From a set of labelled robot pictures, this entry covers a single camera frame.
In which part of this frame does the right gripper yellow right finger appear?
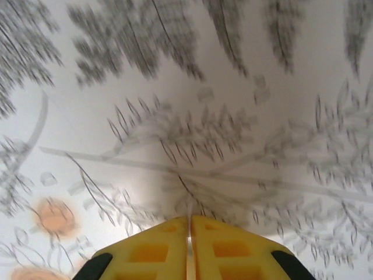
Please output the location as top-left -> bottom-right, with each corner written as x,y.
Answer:
191,215 -> 318,280

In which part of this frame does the floral patterned table cover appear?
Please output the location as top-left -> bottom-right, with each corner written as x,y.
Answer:
0,0 -> 373,280

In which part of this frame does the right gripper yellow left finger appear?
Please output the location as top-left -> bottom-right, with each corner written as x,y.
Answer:
75,215 -> 192,280

